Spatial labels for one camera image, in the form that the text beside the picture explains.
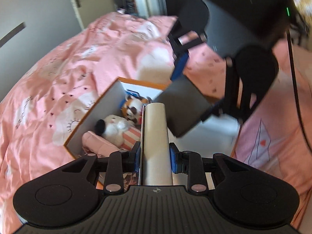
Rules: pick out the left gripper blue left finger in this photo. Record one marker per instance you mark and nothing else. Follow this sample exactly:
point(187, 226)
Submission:
point(135, 157)

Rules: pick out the dark illustrated card box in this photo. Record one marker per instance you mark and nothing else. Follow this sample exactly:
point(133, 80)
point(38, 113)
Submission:
point(129, 179)

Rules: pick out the grey wall switch panel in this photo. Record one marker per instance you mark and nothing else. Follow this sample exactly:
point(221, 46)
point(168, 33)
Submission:
point(11, 34)

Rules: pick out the red panda sailor plush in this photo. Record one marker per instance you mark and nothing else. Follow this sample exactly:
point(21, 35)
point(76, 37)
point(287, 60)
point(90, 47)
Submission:
point(132, 110)

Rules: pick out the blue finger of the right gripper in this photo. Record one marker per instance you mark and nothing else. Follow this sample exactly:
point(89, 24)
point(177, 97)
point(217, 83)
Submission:
point(215, 109)
point(179, 65)

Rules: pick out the pink cloud-print duvet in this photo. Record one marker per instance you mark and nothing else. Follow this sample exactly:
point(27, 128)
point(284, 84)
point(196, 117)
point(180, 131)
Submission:
point(48, 102)

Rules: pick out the dark grey box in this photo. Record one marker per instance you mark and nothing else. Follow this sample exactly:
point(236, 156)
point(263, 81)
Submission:
point(184, 104)

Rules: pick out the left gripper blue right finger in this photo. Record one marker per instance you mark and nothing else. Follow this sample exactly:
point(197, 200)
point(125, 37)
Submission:
point(175, 158)

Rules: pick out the orange cardboard box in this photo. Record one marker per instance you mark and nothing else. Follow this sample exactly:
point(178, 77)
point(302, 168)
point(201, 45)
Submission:
point(215, 135)

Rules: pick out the blue Ocean Park tag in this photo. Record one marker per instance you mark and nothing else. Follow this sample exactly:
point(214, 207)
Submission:
point(128, 94)

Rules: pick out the white panda plush toy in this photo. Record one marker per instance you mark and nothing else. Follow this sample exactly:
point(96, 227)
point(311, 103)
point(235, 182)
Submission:
point(118, 131)

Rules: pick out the cream white box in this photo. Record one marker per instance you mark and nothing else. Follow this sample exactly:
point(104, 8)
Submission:
point(155, 165)

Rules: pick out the pink umbrella pouch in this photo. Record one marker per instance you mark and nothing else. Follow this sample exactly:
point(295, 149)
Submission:
point(92, 143)

